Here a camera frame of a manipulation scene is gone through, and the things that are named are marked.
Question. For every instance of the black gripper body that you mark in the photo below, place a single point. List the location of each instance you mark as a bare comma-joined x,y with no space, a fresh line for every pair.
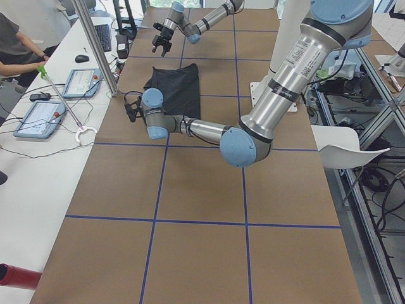
164,33

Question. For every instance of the black t-shirt with logo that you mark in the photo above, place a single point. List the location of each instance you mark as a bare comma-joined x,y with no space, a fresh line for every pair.
180,89

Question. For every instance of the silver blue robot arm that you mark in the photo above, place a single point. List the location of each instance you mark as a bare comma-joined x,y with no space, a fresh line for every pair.
327,26
176,19

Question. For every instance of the black keyboard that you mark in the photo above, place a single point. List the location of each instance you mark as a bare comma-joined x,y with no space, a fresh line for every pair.
104,35

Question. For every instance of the black computer mouse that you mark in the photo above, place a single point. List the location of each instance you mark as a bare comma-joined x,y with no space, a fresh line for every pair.
81,58

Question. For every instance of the far teach pendant tablet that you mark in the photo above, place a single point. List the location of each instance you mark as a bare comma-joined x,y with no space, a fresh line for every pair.
82,83

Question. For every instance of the teach pendant tablet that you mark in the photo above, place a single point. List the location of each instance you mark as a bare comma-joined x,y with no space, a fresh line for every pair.
82,83
41,120

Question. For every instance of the metal reacher grabber tool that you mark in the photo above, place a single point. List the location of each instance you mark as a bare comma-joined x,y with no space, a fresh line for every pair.
81,128

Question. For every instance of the black phone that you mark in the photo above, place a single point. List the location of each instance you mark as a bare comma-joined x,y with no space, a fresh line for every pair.
40,97

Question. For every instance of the near teach pendant tablet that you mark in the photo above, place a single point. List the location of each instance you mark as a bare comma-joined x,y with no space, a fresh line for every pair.
41,120

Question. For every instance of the person in grey shirt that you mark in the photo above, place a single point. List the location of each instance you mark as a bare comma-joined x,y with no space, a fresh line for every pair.
20,56

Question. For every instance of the green cloth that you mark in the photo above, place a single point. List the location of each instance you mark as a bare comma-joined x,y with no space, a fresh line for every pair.
323,75

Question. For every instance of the white plastic chair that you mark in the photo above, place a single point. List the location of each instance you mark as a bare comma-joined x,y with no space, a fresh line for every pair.
339,147

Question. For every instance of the red fire extinguisher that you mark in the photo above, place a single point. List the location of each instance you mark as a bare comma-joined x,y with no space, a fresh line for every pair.
16,277

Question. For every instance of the aluminium frame post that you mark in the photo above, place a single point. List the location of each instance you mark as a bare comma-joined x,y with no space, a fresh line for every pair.
90,32

